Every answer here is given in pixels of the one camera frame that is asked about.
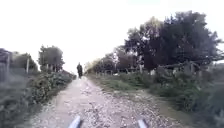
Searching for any robot's own part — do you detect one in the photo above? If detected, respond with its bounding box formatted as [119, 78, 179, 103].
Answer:
[68, 115, 83, 128]
[137, 118, 149, 128]

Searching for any row of trees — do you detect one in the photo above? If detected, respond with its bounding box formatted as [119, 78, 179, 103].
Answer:
[84, 10, 224, 75]

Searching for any wooden rail fence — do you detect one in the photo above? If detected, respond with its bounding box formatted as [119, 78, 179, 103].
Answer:
[96, 60, 214, 77]
[0, 49, 58, 83]

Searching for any grey gravel path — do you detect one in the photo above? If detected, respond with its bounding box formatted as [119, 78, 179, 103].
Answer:
[29, 76, 188, 128]

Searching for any person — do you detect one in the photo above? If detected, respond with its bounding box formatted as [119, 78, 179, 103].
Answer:
[76, 62, 84, 79]

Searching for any dark leafy tree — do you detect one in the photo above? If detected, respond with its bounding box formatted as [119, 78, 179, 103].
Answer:
[37, 44, 66, 73]

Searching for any weedy green verge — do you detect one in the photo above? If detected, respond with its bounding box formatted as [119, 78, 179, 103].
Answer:
[87, 66, 224, 128]
[0, 68, 78, 128]

